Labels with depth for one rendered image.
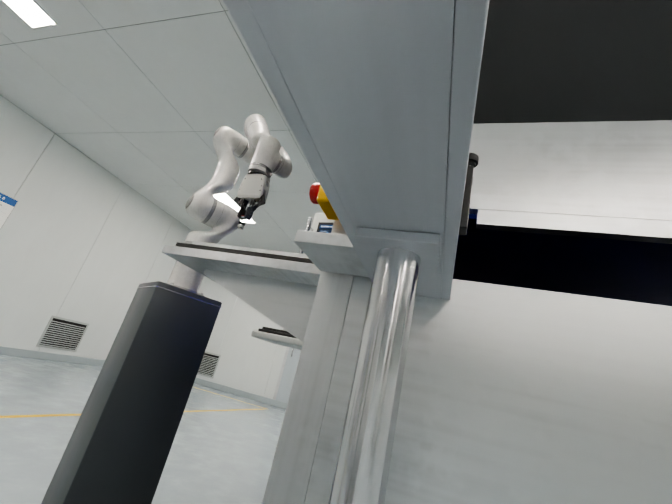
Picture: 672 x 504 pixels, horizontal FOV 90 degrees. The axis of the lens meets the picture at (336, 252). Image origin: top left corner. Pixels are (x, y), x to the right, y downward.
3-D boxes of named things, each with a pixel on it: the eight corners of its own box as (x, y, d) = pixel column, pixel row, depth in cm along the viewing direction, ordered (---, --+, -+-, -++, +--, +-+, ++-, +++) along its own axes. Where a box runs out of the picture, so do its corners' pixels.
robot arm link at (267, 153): (266, 180, 130) (245, 167, 125) (275, 152, 135) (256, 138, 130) (278, 173, 124) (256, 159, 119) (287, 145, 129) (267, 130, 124)
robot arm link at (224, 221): (178, 246, 141) (199, 197, 149) (219, 262, 152) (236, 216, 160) (189, 242, 132) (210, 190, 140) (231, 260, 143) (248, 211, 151)
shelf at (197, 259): (399, 342, 123) (400, 336, 124) (363, 280, 62) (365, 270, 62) (283, 319, 139) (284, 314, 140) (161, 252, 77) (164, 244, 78)
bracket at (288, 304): (324, 352, 70) (338, 292, 74) (320, 350, 67) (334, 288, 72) (193, 323, 81) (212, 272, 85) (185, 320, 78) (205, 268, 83)
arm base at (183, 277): (149, 285, 135) (167, 243, 141) (194, 300, 146) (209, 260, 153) (164, 283, 121) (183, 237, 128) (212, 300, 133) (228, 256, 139)
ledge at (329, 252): (395, 281, 58) (396, 270, 59) (384, 250, 46) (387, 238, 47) (319, 271, 62) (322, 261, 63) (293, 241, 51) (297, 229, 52)
